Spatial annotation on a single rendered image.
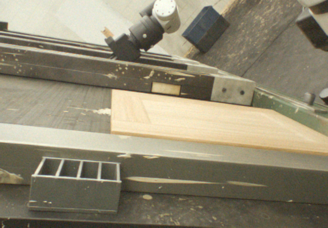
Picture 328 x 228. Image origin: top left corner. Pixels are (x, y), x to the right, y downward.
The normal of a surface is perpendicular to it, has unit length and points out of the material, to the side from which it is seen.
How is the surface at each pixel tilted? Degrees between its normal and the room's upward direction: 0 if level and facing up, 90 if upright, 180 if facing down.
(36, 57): 90
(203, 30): 90
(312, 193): 90
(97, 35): 90
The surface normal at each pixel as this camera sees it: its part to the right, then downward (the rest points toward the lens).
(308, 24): -0.63, 0.72
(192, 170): 0.16, 0.23
